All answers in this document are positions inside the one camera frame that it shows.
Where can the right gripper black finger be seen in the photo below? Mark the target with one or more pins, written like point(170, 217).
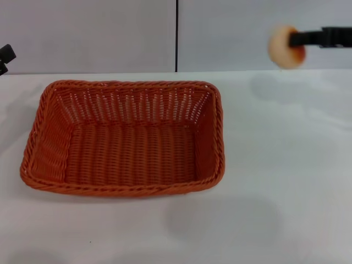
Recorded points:
point(306, 38)

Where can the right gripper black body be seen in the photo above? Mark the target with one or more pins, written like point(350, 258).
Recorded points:
point(337, 37)

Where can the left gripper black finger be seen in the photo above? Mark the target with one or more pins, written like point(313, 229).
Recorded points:
point(2, 69)
point(7, 53)

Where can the round toasted bread bun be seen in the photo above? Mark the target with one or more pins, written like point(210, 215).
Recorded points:
point(280, 52)

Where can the orange woven rectangular basket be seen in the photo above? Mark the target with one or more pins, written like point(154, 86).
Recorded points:
point(132, 154)

